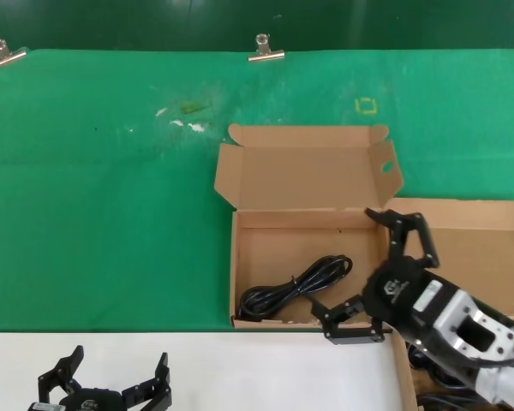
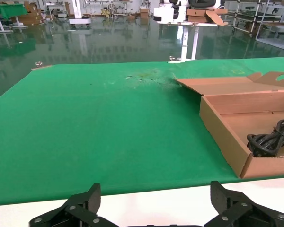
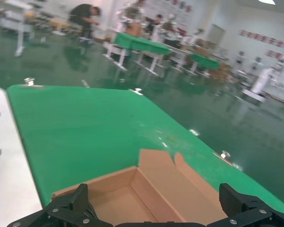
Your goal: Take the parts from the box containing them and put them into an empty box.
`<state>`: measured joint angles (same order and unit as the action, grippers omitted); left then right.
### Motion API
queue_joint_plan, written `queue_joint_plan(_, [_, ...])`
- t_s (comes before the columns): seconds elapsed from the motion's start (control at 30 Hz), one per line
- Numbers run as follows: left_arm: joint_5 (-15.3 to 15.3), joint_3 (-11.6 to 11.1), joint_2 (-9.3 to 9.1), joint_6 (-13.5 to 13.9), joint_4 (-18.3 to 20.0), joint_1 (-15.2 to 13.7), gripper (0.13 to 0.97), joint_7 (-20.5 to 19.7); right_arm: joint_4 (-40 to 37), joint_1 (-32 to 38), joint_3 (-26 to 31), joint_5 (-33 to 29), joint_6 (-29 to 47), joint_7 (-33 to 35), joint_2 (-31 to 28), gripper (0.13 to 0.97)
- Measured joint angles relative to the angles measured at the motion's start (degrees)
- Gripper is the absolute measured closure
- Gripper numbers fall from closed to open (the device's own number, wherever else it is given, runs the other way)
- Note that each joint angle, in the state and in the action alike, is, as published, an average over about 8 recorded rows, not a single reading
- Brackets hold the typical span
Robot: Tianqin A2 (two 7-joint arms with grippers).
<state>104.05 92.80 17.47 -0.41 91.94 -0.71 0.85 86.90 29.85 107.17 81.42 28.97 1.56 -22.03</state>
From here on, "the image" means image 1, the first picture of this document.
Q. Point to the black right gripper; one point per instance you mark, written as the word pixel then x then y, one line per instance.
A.
pixel 394 293

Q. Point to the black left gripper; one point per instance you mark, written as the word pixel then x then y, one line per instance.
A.
pixel 92 400

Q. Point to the open cardboard box with hole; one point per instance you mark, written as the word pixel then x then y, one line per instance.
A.
pixel 300 180

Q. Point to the green table cloth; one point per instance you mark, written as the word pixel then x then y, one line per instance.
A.
pixel 103 214

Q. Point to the silver metal binder clip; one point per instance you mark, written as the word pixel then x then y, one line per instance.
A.
pixel 265 55
pixel 4 57

